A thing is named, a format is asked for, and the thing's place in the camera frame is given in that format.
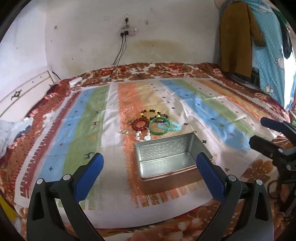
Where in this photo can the white power strip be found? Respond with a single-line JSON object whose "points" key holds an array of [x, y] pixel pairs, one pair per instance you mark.
{"points": [[128, 31]]}

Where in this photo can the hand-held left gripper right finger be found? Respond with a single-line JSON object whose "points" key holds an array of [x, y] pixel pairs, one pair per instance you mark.
{"points": [[210, 176]]}

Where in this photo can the white headboard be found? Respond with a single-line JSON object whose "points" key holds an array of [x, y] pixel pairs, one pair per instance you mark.
{"points": [[25, 92]]}

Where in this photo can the yellow object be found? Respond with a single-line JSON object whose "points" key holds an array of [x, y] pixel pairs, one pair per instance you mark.
{"points": [[7, 209]]}

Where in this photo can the silver metal tin box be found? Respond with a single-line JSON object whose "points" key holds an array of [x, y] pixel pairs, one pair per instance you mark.
{"points": [[170, 157]]}

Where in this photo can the white wall socket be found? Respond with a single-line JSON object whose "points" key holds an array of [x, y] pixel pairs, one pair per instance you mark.
{"points": [[127, 19]]}

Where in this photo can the dark hanging clothing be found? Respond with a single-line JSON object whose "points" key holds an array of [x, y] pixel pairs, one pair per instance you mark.
{"points": [[288, 39]]}

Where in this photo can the striped colourful mat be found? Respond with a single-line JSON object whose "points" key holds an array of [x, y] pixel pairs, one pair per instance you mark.
{"points": [[76, 129]]}

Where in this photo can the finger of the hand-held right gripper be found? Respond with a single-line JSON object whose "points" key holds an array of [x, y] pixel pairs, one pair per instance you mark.
{"points": [[263, 144], [275, 124]]}

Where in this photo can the white power adapter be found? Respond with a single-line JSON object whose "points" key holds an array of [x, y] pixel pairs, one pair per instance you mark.
{"points": [[75, 81]]}

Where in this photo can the brown hanging garment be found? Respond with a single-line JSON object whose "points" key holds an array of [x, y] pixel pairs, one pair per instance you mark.
{"points": [[235, 39]]}

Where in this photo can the grey crumpled cloth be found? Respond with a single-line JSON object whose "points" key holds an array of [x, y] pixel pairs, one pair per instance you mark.
{"points": [[10, 133]]}

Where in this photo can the blue printed curtain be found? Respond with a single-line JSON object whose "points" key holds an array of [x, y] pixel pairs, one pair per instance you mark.
{"points": [[270, 62]]}

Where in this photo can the green jade bangle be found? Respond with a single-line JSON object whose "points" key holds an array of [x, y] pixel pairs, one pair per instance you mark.
{"points": [[152, 132]]}

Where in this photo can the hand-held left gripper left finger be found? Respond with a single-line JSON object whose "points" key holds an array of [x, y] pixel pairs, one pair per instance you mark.
{"points": [[90, 175]]}

